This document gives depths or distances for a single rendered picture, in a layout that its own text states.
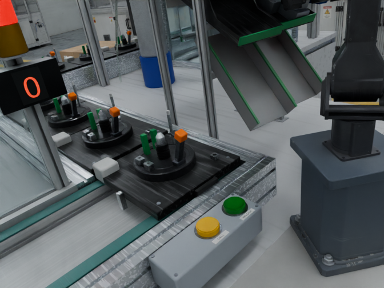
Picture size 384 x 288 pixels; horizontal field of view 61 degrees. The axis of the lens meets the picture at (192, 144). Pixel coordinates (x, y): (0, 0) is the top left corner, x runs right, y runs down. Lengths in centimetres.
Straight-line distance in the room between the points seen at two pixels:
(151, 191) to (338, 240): 35
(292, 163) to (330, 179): 41
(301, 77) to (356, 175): 53
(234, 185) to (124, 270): 27
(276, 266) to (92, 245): 34
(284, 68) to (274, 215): 44
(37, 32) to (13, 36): 979
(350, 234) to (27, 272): 56
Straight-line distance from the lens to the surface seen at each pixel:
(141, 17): 159
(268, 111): 85
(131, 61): 205
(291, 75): 99
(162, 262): 54
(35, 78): 67
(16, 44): 66
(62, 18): 1299
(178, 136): 64
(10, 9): 66
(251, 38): 76
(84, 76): 191
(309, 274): 64
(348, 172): 53
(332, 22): 463
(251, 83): 88
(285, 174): 87
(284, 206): 77
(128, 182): 72
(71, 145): 96
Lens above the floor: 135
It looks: 28 degrees down
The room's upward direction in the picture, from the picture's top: 9 degrees counter-clockwise
